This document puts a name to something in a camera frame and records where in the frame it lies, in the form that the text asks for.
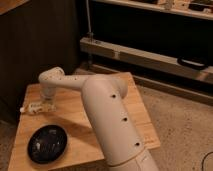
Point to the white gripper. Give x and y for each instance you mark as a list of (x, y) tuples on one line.
[(47, 94)]

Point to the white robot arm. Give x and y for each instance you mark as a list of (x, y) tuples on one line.
[(102, 97)]

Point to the black ceramic bowl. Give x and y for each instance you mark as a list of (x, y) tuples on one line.
[(47, 144)]

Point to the wooden table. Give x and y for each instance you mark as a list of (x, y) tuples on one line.
[(82, 144)]

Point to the metal pole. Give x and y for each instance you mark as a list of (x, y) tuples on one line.
[(90, 32)]

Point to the long wooden case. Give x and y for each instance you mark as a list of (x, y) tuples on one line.
[(144, 59)]

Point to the wooden shelf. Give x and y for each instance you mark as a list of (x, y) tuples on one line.
[(159, 8)]

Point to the black case handle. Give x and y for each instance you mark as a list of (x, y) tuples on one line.
[(197, 65)]

